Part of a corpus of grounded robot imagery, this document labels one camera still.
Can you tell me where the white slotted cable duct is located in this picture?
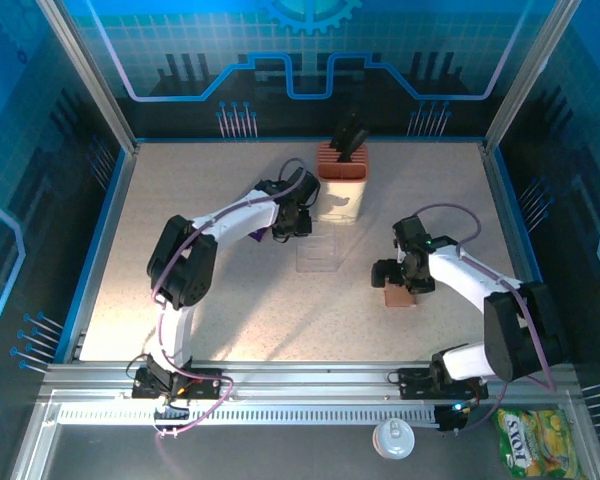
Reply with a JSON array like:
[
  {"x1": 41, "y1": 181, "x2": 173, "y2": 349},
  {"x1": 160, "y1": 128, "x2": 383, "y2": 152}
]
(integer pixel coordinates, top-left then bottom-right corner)
[{"x1": 54, "y1": 403, "x2": 439, "y2": 427}]

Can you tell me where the white tin can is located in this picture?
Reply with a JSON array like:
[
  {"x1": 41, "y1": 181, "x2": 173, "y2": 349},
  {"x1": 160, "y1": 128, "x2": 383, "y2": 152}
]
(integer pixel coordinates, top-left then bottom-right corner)
[{"x1": 372, "y1": 418, "x2": 416, "y2": 460}]

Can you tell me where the cream and orange knife block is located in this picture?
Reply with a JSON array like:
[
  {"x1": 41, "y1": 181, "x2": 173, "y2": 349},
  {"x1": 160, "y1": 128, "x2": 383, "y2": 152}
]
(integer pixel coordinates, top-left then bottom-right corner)
[{"x1": 315, "y1": 141, "x2": 370, "y2": 222}]

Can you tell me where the aluminium frame post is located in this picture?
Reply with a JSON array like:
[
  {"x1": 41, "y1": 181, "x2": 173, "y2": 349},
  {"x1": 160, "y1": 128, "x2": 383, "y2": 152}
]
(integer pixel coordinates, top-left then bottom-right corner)
[
  {"x1": 34, "y1": 0, "x2": 142, "y2": 156},
  {"x1": 481, "y1": 0, "x2": 584, "y2": 156}
]

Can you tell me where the brown leather card holder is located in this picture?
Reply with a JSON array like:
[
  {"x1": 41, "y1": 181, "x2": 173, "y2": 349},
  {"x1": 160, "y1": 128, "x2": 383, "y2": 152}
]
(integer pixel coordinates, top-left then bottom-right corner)
[{"x1": 383, "y1": 285, "x2": 417, "y2": 310}]

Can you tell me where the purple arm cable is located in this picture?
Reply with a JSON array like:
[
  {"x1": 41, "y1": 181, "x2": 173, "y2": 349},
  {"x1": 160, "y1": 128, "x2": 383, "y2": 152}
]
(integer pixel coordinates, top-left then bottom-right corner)
[
  {"x1": 413, "y1": 201, "x2": 556, "y2": 432},
  {"x1": 151, "y1": 157, "x2": 310, "y2": 440}
]

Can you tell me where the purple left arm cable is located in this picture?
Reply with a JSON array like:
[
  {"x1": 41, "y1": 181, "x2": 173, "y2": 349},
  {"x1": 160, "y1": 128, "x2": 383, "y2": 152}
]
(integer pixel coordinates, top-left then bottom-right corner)
[{"x1": 151, "y1": 157, "x2": 310, "y2": 440}]

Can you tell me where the green and yellow candy bag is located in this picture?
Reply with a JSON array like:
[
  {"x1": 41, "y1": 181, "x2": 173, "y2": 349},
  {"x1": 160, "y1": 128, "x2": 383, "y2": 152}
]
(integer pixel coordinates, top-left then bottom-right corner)
[{"x1": 493, "y1": 407, "x2": 589, "y2": 480}]

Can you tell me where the aluminium table edge rail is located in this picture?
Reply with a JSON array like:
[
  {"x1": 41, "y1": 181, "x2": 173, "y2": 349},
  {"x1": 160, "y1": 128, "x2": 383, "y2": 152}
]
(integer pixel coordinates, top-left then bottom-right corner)
[
  {"x1": 54, "y1": 144, "x2": 142, "y2": 364},
  {"x1": 479, "y1": 141, "x2": 554, "y2": 364}
]

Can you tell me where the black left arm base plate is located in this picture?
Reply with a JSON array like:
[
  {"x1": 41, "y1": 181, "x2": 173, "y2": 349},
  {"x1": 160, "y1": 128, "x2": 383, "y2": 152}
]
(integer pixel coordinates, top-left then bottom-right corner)
[{"x1": 131, "y1": 366, "x2": 230, "y2": 401}]

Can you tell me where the black controller box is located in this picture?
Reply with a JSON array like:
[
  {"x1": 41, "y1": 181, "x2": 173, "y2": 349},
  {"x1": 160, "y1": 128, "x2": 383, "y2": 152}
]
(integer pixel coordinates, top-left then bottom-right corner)
[{"x1": 435, "y1": 402, "x2": 475, "y2": 435}]

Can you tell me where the black-handled knife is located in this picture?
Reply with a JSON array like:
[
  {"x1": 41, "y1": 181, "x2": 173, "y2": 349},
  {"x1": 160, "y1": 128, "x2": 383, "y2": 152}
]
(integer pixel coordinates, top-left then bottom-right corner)
[
  {"x1": 329, "y1": 107, "x2": 365, "y2": 151},
  {"x1": 337, "y1": 127, "x2": 371, "y2": 165}
]

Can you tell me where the clear acrylic card stand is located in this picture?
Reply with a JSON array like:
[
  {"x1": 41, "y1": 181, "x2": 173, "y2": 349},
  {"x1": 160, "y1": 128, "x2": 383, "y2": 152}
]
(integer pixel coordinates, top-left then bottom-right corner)
[{"x1": 295, "y1": 227, "x2": 342, "y2": 274}]

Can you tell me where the aluminium frame cross rail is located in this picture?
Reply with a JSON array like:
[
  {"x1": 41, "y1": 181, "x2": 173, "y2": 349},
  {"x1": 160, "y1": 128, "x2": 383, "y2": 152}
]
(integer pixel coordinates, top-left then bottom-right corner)
[{"x1": 37, "y1": 360, "x2": 581, "y2": 402}]

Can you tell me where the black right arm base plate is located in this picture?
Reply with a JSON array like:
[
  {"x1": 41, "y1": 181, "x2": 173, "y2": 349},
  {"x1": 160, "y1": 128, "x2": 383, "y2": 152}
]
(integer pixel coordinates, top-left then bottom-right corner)
[{"x1": 397, "y1": 367, "x2": 490, "y2": 401}]

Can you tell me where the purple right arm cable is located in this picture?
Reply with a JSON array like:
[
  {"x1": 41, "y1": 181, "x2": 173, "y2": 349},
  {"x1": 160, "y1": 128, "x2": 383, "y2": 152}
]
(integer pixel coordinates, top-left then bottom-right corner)
[{"x1": 413, "y1": 201, "x2": 556, "y2": 432}]

